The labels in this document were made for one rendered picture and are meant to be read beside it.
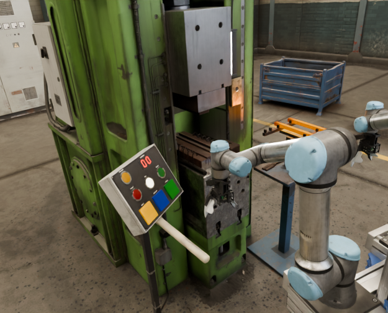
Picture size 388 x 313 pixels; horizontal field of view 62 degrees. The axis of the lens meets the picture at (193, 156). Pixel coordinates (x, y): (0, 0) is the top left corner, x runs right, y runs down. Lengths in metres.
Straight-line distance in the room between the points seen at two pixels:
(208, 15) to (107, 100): 0.77
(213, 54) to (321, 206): 1.02
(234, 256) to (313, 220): 1.46
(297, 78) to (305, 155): 4.72
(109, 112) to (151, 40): 0.58
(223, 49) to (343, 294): 1.23
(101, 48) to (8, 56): 4.87
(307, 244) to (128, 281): 1.72
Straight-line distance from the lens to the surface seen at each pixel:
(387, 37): 9.39
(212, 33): 1.71
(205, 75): 1.70
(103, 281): 2.60
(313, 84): 5.50
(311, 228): 1.02
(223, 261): 2.37
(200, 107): 1.71
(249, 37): 2.13
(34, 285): 2.80
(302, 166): 0.91
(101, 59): 1.95
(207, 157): 1.85
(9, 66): 6.74
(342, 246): 1.21
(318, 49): 10.21
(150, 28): 1.66
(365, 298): 1.40
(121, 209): 1.38
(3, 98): 6.80
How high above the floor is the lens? 1.82
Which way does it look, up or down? 26 degrees down
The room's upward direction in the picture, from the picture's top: 4 degrees counter-clockwise
